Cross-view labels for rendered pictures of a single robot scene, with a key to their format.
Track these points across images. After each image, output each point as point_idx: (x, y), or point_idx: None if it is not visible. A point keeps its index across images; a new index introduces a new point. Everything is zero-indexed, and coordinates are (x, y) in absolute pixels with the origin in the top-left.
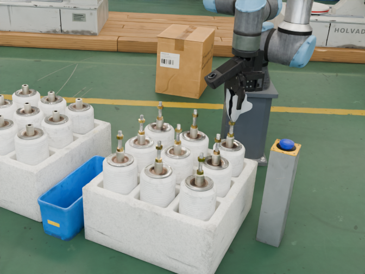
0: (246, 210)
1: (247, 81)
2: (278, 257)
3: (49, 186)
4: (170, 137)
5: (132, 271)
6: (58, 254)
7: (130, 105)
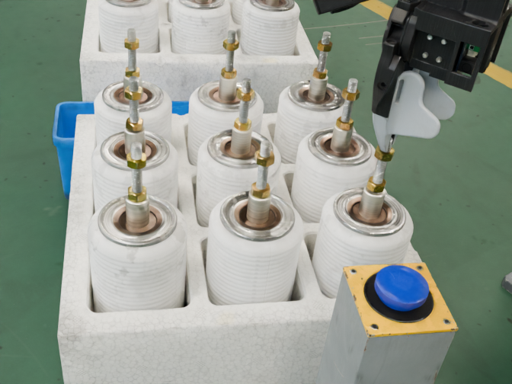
0: None
1: (427, 35)
2: None
3: None
4: (315, 126)
5: (42, 307)
6: (28, 204)
7: (511, 88)
